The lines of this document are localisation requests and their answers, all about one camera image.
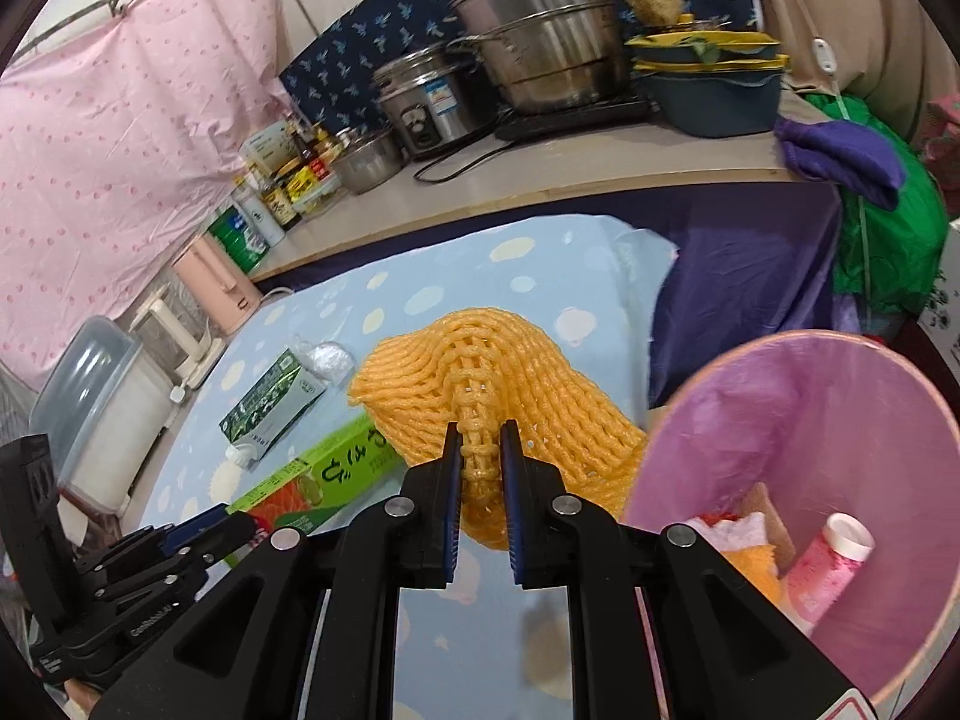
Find black power cable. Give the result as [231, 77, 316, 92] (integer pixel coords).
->
[412, 131, 518, 185]

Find steel bowl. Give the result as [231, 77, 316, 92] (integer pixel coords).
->
[330, 127, 406, 194]

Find tan loofah sponge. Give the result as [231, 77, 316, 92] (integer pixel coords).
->
[625, 0, 687, 27]

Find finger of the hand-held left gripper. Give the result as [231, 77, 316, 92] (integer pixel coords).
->
[75, 504, 257, 578]
[90, 540, 226, 616]

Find green white milk carton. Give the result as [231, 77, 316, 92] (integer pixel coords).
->
[220, 349, 327, 470]

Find pink paper cup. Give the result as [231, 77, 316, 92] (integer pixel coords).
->
[784, 512, 877, 620]

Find white foam net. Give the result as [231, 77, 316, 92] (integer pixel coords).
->
[705, 511, 770, 552]

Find green plastic bag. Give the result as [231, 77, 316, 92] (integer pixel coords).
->
[806, 94, 950, 316]

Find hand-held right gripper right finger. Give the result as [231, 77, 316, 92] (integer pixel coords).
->
[499, 420, 860, 720]

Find white printed cardboard box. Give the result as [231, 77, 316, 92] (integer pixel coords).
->
[919, 217, 960, 361]

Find white tub grey lid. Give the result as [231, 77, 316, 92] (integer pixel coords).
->
[26, 315, 177, 515]

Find light blue dotted blanket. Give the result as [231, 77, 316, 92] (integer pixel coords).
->
[131, 214, 680, 720]

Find cream plastic appliance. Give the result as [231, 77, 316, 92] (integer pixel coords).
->
[127, 296, 226, 391]

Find pink dotted curtain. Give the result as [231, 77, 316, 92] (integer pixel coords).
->
[0, 0, 293, 391]

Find pink electric kettle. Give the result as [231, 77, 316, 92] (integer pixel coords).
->
[171, 234, 263, 335]

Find green cardboard box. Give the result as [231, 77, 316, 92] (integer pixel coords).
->
[225, 414, 380, 541]

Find dark blue printed cloth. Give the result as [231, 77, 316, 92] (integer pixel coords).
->
[279, 0, 762, 136]

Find black induction cooktop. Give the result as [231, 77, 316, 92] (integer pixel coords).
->
[495, 94, 661, 142]

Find row of condiment bottles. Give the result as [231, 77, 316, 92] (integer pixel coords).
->
[240, 114, 353, 230]

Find yellow rimmed blue dish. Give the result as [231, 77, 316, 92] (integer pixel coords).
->
[625, 28, 792, 80]

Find white cable with switch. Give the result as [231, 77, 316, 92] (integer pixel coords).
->
[780, 0, 878, 256]

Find blue plastic basin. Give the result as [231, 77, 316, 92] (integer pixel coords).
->
[643, 71, 786, 139]

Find green can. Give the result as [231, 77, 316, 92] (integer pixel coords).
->
[206, 202, 271, 275]

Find beige curtain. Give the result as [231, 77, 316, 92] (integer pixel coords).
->
[750, 0, 960, 143]

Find pink lined trash bin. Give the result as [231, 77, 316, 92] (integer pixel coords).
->
[621, 330, 947, 720]

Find steel steamer pot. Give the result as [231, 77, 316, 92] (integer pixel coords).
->
[442, 0, 638, 115]

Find steel rice cooker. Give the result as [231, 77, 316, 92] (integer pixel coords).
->
[371, 45, 496, 160]

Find purple table cloth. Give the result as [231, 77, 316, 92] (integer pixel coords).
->
[255, 180, 845, 410]

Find pink printed cloth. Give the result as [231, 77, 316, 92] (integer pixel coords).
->
[922, 90, 960, 188]

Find crumpled clear plastic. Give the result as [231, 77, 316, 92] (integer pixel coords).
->
[296, 337, 355, 383]

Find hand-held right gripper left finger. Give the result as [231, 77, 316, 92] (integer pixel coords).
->
[88, 420, 466, 720]

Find purple folded cloth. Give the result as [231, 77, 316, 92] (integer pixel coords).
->
[774, 114, 908, 211]

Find orange foam fruit net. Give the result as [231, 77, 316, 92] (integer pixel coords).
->
[720, 544, 781, 605]
[347, 307, 650, 550]

